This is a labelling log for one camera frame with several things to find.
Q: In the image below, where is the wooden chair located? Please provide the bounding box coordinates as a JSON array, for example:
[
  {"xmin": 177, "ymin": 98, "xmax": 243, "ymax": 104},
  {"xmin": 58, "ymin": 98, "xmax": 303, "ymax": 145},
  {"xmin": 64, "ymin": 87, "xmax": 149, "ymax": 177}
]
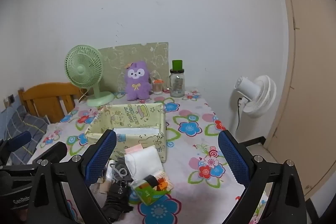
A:
[{"xmin": 18, "ymin": 82, "xmax": 84, "ymax": 124}]

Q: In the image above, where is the toothpick jar with orange lid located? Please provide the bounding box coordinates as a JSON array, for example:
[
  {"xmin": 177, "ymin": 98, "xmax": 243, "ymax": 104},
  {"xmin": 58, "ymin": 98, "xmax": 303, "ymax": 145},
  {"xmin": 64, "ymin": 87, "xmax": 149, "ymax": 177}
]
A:
[{"xmin": 152, "ymin": 79, "xmax": 164, "ymax": 94}]

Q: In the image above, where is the white standing fan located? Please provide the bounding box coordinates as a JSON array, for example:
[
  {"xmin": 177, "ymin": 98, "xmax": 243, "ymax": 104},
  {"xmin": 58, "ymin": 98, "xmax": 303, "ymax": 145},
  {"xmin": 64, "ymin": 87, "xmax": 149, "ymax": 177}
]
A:
[{"xmin": 234, "ymin": 75, "xmax": 277, "ymax": 119}]

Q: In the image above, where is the grey plaid blanket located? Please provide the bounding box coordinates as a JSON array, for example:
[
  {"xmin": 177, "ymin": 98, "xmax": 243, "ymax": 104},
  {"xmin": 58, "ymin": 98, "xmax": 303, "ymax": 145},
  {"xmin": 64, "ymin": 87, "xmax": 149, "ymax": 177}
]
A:
[{"xmin": 0, "ymin": 105, "xmax": 49, "ymax": 165}]

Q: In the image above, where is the green tissue packet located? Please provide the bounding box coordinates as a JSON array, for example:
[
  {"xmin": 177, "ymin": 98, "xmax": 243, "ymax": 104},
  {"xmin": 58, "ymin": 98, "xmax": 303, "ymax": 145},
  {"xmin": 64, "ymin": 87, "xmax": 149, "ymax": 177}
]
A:
[{"xmin": 130, "ymin": 170, "xmax": 174, "ymax": 206}]

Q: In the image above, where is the yellow cartoon print box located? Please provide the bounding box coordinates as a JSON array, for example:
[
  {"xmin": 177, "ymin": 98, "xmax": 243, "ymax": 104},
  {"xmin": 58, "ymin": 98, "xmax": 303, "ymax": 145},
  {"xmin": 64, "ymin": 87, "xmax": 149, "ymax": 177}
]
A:
[{"xmin": 84, "ymin": 102, "xmax": 167, "ymax": 164}]

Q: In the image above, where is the green cartoon print board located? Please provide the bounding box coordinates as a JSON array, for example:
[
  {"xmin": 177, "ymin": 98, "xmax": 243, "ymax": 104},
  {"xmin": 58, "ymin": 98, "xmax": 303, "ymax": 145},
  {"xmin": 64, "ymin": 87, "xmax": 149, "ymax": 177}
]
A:
[{"xmin": 98, "ymin": 42, "xmax": 169, "ymax": 93}]

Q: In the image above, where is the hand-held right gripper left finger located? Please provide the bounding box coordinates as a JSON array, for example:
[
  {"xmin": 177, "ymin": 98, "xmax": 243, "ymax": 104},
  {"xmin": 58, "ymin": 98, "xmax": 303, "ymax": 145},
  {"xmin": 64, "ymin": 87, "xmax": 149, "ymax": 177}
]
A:
[{"xmin": 26, "ymin": 129, "xmax": 117, "ymax": 224}]

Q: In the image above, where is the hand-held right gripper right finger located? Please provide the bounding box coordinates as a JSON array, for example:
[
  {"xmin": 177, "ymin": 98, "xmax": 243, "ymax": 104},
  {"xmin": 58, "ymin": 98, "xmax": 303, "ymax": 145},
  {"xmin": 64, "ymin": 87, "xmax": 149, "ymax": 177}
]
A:
[{"xmin": 218, "ymin": 130, "xmax": 307, "ymax": 224}]

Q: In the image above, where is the white fan cable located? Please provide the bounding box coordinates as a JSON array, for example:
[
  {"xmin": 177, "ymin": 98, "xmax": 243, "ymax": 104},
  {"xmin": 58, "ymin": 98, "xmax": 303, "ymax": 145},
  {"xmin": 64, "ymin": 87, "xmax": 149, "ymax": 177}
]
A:
[{"xmin": 79, "ymin": 89, "xmax": 91, "ymax": 103}]

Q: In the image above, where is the pink packet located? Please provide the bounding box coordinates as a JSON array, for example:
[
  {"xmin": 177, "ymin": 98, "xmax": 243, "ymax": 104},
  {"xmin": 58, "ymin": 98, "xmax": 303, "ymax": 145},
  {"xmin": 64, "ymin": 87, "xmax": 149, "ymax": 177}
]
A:
[{"xmin": 125, "ymin": 145, "xmax": 143, "ymax": 154}]

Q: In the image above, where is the green desk fan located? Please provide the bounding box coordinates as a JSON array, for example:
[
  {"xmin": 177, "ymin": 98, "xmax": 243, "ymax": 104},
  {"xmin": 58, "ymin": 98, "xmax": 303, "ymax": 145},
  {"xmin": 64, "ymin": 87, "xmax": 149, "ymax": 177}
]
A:
[{"xmin": 65, "ymin": 45, "xmax": 115, "ymax": 107}]

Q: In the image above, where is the black cloth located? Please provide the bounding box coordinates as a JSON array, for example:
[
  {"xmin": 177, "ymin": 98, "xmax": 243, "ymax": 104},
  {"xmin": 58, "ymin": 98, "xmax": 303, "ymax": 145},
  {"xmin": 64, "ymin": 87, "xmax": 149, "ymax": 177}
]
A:
[{"xmin": 101, "ymin": 181, "xmax": 134, "ymax": 223}]

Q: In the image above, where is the glass jar with green lid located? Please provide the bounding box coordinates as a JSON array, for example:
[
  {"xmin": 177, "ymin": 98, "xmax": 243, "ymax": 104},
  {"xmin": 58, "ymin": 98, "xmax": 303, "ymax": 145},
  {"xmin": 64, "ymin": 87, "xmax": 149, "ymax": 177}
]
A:
[{"xmin": 169, "ymin": 60, "xmax": 186, "ymax": 98}]

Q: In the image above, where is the white wrapped tissue pack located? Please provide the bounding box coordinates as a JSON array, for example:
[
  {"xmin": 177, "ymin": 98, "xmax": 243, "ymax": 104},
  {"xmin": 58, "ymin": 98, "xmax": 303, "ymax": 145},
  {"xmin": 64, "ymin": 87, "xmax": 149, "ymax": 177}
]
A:
[{"xmin": 113, "ymin": 128, "xmax": 159, "ymax": 136}]

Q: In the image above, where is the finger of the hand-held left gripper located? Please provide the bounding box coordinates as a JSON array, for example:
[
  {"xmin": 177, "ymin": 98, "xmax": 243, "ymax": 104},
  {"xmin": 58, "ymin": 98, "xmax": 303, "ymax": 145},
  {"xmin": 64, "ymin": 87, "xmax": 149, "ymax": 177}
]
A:
[
  {"xmin": 4, "ymin": 131, "xmax": 32, "ymax": 155},
  {"xmin": 33, "ymin": 142, "xmax": 68, "ymax": 165}
]

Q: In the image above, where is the white soft cloth pack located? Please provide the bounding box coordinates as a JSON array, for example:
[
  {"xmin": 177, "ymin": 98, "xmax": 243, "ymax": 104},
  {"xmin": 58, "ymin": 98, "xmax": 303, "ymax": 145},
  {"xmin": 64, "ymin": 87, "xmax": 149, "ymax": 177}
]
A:
[{"xmin": 124, "ymin": 146, "xmax": 164, "ymax": 179}]

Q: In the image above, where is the floral tablecloth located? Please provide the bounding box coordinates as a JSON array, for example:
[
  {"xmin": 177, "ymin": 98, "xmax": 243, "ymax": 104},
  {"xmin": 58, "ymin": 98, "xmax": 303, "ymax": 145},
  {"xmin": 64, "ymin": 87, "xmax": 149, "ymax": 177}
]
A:
[{"xmin": 26, "ymin": 88, "xmax": 273, "ymax": 224}]

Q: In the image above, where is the black fan cable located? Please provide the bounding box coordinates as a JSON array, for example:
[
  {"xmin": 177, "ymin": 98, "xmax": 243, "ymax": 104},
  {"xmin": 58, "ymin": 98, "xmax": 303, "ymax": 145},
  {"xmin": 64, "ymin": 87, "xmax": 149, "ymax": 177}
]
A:
[{"xmin": 235, "ymin": 98, "xmax": 243, "ymax": 132}]

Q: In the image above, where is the purple plush toy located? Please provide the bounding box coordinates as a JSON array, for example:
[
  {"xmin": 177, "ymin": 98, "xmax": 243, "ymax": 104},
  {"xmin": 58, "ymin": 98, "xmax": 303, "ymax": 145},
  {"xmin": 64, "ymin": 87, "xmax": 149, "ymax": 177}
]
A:
[{"xmin": 124, "ymin": 61, "xmax": 153, "ymax": 101}]

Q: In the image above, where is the grey sock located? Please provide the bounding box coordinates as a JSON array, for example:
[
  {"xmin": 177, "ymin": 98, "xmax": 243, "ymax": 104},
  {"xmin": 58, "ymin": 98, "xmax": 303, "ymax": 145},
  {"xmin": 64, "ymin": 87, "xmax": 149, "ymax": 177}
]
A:
[{"xmin": 110, "ymin": 157, "xmax": 134, "ymax": 182}]

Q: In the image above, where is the beige door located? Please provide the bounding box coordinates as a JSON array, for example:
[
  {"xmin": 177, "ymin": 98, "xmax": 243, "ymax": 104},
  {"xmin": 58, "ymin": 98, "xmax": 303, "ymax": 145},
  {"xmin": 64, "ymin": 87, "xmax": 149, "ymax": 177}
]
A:
[{"xmin": 263, "ymin": 0, "xmax": 336, "ymax": 199}]

